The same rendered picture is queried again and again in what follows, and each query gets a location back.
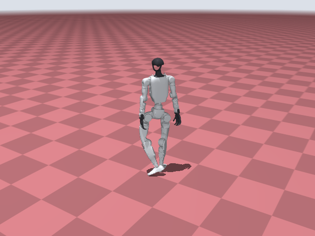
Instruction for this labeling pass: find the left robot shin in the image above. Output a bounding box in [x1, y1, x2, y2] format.
[142, 141, 158, 168]

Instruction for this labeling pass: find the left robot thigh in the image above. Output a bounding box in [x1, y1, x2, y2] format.
[139, 111, 153, 146]

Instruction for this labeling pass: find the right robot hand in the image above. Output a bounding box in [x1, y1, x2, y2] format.
[173, 109, 181, 126]

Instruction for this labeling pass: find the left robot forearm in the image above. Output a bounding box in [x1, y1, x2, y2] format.
[139, 96, 146, 116]

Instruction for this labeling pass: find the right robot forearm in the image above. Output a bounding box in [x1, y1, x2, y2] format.
[172, 95, 180, 113]

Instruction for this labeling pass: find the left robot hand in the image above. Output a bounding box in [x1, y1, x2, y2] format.
[139, 114, 146, 130]

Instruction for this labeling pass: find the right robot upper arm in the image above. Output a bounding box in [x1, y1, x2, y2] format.
[167, 75, 176, 98]

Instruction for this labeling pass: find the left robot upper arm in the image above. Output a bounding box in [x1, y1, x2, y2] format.
[142, 77, 151, 102]

